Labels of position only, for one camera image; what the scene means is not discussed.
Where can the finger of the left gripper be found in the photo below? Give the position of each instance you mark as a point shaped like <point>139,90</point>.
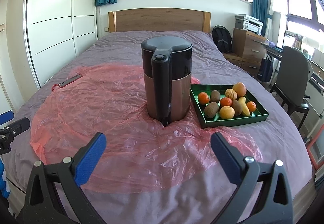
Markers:
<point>6,117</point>
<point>15,128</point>

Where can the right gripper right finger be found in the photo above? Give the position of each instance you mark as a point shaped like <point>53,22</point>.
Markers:
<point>274,202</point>

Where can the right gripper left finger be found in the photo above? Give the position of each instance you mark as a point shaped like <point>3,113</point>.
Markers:
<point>42,202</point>

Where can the yellow banana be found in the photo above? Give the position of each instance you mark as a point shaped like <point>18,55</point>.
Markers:
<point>243,105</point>

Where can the pale orange grapefruit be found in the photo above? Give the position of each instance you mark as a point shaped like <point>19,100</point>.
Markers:
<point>226,112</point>

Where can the large brown kiwi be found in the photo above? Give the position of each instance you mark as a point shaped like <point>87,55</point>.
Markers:
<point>237,107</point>

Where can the elongated brown kiwi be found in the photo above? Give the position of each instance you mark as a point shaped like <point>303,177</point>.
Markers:
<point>211,110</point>

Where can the peeled-looking yellow mandarin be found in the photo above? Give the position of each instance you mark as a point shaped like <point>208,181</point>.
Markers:
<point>231,94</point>

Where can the small round kiwi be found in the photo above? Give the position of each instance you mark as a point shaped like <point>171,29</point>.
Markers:
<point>215,96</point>

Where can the yellow-red apple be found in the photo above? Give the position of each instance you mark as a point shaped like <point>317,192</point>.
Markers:
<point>240,89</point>

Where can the grey bed cover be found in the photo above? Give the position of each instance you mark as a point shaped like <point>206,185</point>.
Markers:
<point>197,200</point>

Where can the smartphone in red case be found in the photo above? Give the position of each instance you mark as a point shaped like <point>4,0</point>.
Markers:
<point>66,82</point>

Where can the green fruit tray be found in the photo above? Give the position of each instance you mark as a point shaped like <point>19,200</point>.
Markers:
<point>219,105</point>

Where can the pink plastic sheet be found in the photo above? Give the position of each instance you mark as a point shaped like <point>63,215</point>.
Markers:
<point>141,154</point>

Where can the white sliding wardrobe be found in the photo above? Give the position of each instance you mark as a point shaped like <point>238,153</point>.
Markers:
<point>57,32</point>

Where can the dark shopping bag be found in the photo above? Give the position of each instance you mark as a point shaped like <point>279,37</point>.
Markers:
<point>266,69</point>

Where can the grey office chair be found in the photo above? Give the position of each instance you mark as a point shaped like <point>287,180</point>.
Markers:
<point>293,76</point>

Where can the desk with clutter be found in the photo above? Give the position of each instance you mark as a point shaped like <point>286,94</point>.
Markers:
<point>314,91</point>

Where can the wooden drawer cabinet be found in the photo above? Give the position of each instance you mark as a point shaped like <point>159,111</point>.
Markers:
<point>247,51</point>

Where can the black copper electric kettle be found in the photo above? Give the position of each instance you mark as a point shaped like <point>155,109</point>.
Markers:
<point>167,67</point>

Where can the black backpack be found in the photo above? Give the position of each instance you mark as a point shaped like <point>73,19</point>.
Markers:
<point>222,39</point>

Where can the wooden headboard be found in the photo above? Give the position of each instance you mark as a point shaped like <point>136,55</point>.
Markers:
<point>159,19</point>

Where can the white printer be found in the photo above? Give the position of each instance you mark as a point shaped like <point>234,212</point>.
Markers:
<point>248,23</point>

